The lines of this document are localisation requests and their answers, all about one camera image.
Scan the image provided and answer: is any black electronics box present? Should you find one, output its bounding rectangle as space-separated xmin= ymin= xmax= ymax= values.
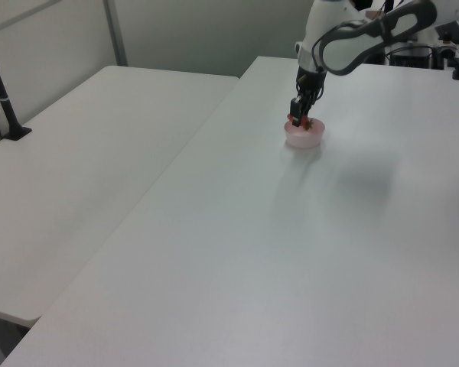
xmin=388 ymin=45 xmax=434 ymax=70

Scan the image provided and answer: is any grey metal partition post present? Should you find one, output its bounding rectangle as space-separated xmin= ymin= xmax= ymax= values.
xmin=102 ymin=0 xmax=129 ymax=67

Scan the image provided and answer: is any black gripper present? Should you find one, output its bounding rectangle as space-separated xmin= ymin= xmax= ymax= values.
xmin=289 ymin=65 xmax=327 ymax=128

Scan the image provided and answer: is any red strawberry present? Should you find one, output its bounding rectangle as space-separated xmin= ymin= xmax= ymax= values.
xmin=286 ymin=112 xmax=316 ymax=132

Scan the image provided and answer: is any black camera pole with base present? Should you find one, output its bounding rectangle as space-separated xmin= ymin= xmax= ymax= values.
xmin=0 ymin=32 xmax=33 ymax=141

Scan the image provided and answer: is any white side table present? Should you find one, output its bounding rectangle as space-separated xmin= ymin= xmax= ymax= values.
xmin=0 ymin=65 xmax=240 ymax=330

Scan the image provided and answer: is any pink plastic bowl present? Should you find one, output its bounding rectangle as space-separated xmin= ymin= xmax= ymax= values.
xmin=283 ymin=118 xmax=327 ymax=150

